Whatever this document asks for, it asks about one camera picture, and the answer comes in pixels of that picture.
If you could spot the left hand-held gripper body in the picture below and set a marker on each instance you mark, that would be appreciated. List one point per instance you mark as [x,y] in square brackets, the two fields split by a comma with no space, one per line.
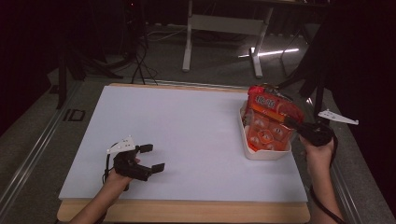
[124,161]

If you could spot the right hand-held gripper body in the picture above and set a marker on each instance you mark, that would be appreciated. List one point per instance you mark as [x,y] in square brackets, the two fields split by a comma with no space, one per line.
[317,133]

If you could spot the orange seasoning block packet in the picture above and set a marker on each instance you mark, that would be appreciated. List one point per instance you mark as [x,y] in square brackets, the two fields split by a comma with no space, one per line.
[267,124]

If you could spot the red and black sauce packet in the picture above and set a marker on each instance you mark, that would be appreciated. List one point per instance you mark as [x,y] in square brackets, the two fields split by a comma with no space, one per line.
[280,93]

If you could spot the white plastic divided box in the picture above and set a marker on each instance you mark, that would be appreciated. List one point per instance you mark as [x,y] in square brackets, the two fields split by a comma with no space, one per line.
[264,154]

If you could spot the person's left hand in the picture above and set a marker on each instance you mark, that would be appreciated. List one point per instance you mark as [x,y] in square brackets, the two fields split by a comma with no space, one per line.
[116,181]

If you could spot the person's right hand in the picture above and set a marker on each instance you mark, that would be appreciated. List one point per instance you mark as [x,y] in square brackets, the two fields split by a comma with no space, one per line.
[320,155]

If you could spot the black metal stand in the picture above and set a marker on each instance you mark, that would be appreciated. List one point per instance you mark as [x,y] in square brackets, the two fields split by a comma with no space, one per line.
[318,96]

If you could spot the metal floor rail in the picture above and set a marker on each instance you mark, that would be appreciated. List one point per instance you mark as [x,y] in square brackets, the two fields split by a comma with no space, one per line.
[31,161]
[348,193]

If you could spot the white metal table frame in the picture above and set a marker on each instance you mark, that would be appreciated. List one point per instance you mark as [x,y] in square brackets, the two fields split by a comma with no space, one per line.
[224,24]

